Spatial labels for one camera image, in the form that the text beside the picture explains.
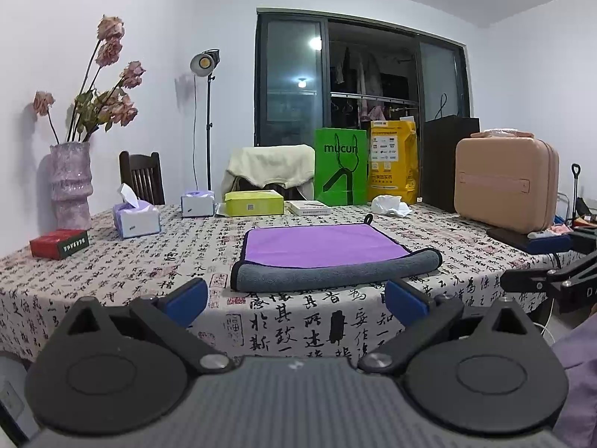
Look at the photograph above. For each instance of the calligraphy print tablecloth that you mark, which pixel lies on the calligraphy print tablecloth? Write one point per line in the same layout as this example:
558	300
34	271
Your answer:
347	322

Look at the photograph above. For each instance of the white wall socket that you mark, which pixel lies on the white wall socket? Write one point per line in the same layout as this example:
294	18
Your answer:
10	400

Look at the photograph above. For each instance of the purple white tissue pack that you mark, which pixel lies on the purple white tissue pack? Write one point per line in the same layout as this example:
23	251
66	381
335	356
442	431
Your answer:
198	203

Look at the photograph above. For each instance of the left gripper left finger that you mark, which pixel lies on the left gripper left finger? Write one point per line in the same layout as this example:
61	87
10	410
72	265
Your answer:
165	320

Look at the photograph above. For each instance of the purple tissue pack with tissue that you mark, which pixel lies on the purple tissue pack with tissue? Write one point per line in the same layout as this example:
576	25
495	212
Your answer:
134	217

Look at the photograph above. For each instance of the cream cloth covered chair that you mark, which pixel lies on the cream cloth covered chair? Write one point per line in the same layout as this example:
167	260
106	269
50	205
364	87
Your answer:
286	166

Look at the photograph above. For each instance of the black framed glass door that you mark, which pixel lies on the black framed glass door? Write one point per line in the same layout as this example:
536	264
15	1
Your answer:
317	70

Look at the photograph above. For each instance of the green mucun paper bag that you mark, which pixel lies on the green mucun paper bag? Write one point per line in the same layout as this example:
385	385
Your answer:
341	159

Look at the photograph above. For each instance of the crumpled white tissue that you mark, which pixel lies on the crumpled white tissue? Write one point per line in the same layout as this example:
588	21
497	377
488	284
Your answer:
390	205

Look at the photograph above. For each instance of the pink textured vase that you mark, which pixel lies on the pink textured vase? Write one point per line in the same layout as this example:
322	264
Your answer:
71	185

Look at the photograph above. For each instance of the black paper bag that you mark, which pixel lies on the black paper bag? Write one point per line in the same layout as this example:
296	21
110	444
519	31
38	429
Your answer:
440	136

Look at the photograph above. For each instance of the purple and grey towel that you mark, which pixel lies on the purple and grey towel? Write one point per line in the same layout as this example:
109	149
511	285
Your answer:
311	257

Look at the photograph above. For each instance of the white flat box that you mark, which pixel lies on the white flat box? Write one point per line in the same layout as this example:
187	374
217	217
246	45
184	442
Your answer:
307	208

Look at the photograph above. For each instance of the studio light on stand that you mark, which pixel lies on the studio light on stand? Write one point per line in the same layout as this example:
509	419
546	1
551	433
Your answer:
203	66

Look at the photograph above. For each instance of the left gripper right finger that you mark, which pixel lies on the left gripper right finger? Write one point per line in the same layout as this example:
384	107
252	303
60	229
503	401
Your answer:
427	321

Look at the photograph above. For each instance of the red and green box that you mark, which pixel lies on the red and green box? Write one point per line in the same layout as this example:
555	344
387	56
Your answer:
59	244

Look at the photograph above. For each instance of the pink hard case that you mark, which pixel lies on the pink hard case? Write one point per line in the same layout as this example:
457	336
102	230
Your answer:
508	182

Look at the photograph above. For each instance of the yellow plastic bag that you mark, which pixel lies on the yellow plastic bag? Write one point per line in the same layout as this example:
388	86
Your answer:
393	160

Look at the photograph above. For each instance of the lime green box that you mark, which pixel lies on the lime green box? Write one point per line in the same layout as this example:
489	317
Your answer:
254	203

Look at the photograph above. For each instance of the dark wooden chair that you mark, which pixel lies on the dark wooden chair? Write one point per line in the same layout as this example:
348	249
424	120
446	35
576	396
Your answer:
143	174

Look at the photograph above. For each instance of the dark blue flat case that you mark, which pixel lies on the dark blue flat case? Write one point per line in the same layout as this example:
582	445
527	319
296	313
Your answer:
537	246

